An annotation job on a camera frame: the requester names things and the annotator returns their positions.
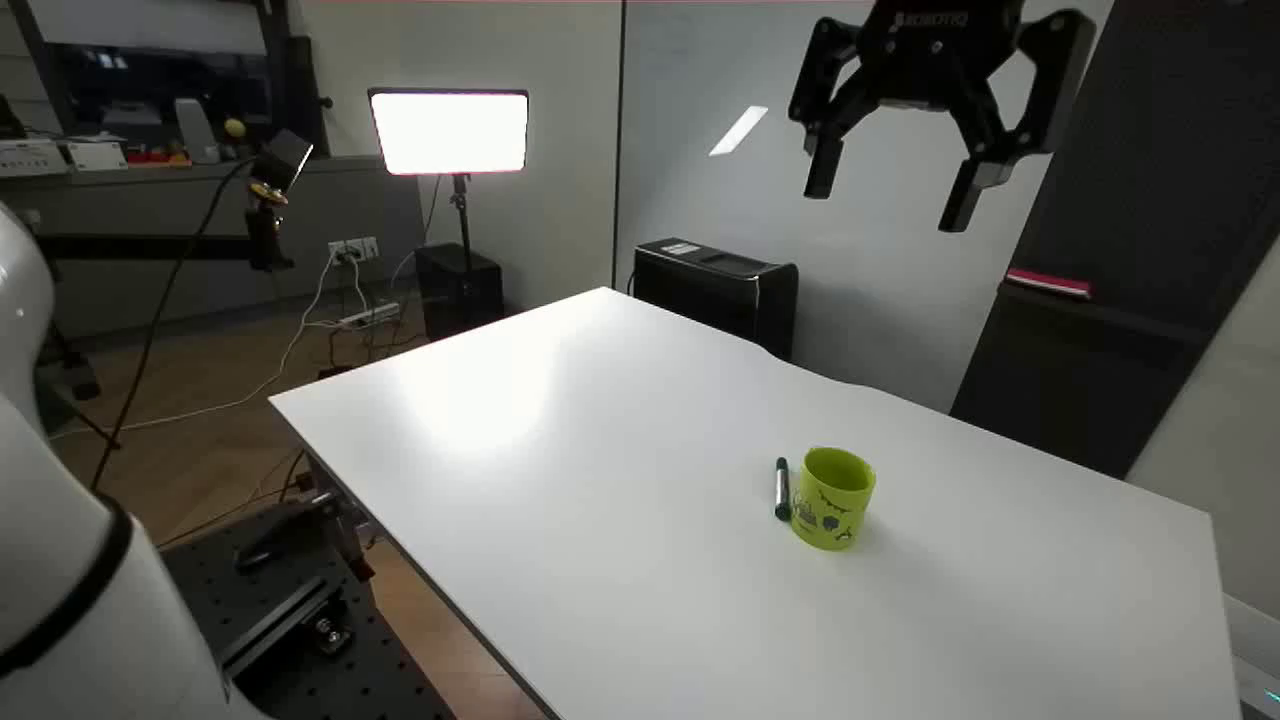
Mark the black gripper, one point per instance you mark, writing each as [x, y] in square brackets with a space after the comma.
[942, 42]

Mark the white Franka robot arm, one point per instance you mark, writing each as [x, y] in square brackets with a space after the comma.
[67, 600]

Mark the lime green plastic cup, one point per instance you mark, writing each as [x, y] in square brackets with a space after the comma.
[828, 512]

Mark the red flat item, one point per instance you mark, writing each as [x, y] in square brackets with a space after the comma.
[1051, 281]

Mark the dark tall cabinet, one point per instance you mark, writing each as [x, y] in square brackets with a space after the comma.
[1132, 242]

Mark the wide black equipment case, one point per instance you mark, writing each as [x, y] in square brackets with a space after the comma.
[721, 287]

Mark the black light stand pole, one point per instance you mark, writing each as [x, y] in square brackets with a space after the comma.
[461, 212]

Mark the bright LED light panel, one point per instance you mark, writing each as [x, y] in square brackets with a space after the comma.
[451, 133]

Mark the small black box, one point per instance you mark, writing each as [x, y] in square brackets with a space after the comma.
[461, 287]

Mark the white power strip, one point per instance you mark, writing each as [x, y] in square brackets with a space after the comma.
[356, 318]

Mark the translucent grey bin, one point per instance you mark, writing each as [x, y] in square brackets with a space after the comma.
[1259, 663]

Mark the yellow ball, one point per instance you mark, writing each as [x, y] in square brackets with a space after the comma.
[235, 129]

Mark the grey counter cabinet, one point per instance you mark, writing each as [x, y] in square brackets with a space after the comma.
[146, 287]

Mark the black optical breadboard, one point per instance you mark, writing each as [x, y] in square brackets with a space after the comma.
[361, 681]

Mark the white box on counter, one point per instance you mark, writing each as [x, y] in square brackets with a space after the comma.
[97, 155]

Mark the black stand foot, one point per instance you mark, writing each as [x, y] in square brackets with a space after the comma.
[69, 364]

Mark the white wall outlet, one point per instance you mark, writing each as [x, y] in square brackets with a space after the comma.
[355, 249]

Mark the black vertical frame post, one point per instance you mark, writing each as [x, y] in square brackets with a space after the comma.
[303, 83]

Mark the black camera on mount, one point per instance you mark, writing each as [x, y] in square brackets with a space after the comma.
[283, 161]

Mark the black metal bracket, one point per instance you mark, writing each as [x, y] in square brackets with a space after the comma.
[285, 622]

